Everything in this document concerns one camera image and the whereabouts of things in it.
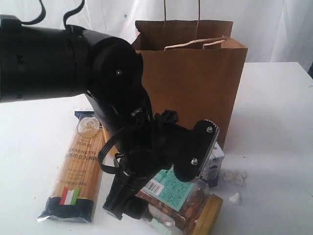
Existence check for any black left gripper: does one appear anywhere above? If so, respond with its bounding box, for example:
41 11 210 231
102 110 179 220

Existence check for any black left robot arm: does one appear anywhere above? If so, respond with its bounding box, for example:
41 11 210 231
0 15 181 220

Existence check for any brown paper bag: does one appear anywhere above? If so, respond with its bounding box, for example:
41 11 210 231
132 18 248 146

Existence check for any small milk carton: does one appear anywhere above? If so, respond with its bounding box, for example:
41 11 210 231
201 142 225 188

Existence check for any clear nut jar yellow lid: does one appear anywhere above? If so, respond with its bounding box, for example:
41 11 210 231
137 169 223 235

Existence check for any spaghetti packet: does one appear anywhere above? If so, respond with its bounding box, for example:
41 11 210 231
37 110 105 223

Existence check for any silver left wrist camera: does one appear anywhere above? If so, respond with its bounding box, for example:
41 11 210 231
173 119 220 182

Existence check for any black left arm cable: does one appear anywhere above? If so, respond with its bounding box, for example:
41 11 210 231
0 0 157 174

